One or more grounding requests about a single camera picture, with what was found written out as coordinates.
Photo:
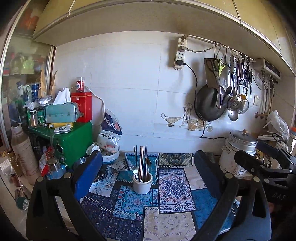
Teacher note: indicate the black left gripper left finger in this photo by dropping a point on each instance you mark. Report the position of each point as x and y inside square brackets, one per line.
[44, 220]

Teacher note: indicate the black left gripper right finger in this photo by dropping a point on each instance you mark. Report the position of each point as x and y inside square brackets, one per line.
[252, 220]

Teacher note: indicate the dark metal fork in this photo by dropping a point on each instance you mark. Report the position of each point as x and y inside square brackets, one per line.
[135, 169]

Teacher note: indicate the white ceramic utensil cup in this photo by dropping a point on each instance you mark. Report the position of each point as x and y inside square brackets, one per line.
[142, 187]

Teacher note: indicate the white chopstick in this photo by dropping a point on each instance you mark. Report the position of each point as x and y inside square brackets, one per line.
[141, 152]

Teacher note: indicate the white rice cooker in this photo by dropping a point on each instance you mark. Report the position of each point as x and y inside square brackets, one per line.
[236, 141]

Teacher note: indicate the patterned patchwork table mat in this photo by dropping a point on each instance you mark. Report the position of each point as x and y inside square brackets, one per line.
[175, 208]

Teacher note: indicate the green metal box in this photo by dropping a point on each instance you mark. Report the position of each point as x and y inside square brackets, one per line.
[68, 147]

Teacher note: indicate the hanging steel ladle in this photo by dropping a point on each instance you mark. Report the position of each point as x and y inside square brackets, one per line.
[234, 102]

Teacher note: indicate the blue white round container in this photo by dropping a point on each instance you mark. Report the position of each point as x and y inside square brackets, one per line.
[109, 158]

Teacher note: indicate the beige thermos bottle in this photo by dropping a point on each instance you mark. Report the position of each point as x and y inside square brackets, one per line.
[22, 147]

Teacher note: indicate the white round device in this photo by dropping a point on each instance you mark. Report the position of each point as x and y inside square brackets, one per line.
[62, 129]

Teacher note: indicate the yellow flat box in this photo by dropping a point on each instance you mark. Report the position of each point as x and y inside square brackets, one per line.
[57, 125]

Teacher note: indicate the white plastic food bag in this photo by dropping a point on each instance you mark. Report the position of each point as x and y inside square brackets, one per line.
[110, 133]

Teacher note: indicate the black hanging wok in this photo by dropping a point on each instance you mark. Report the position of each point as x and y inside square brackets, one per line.
[206, 104]

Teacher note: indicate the teal tissue box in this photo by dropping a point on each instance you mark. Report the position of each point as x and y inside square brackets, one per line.
[62, 113]

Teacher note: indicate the red tin box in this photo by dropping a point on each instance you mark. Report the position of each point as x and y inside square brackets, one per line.
[84, 101]

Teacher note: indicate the red label spice jar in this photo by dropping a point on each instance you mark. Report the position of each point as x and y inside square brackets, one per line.
[80, 81]

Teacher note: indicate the white power strip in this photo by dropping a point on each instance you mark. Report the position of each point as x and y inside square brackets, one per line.
[180, 53]

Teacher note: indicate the white wall water heater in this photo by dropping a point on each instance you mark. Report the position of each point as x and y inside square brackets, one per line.
[261, 64]

